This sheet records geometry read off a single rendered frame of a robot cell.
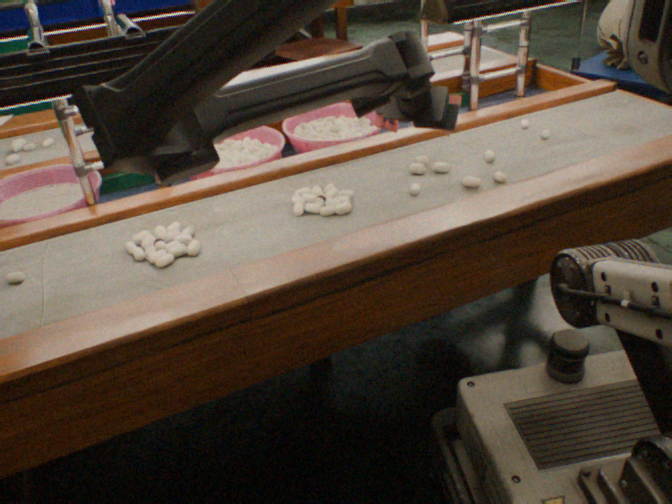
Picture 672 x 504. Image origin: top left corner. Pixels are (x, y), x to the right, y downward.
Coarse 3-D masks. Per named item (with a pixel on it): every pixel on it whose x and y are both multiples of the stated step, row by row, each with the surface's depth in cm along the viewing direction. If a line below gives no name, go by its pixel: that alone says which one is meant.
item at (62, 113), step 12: (120, 24) 102; (132, 24) 99; (36, 36) 96; (144, 36) 97; (36, 48) 92; (60, 108) 111; (72, 108) 113; (60, 120) 112; (72, 132) 115; (72, 144) 115; (72, 156) 116; (84, 168) 119; (96, 168) 120; (84, 180) 120; (156, 180) 127; (84, 192) 121; (96, 204) 123
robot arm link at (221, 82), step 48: (240, 0) 45; (288, 0) 43; (336, 0) 46; (192, 48) 48; (240, 48) 47; (96, 96) 54; (144, 96) 51; (192, 96) 52; (96, 144) 55; (144, 144) 56
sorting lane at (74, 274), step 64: (512, 128) 148; (576, 128) 145; (640, 128) 142; (256, 192) 128; (384, 192) 124; (448, 192) 122; (0, 256) 112; (64, 256) 111; (128, 256) 109; (192, 256) 108; (256, 256) 106; (0, 320) 95
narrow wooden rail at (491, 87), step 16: (496, 64) 186; (512, 64) 186; (528, 64) 188; (432, 80) 177; (448, 80) 178; (496, 80) 186; (512, 80) 189; (528, 80) 192; (480, 96) 186; (272, 128) 161; (288, 144) 165; (48, 160) 144; (64, 160) 144; (96, 160) 145; (0, 176) 138
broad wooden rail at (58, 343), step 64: (512, 192) 115; (576, 192) 114; (640, 192) 122; (320, 256) 100; (384, 256) 100; (448, 256) 107; (512, 256) 114; (64, 320) 90; (128, 320) 89; (192, 320) 89; (256, 320) 95; (320, 320) 101; (384, 320) 107; (0, 384) 80; (64, 384) 85; (128, 384) 90; (192, 384) 95; (0, 448) 85; (64, 448) 90
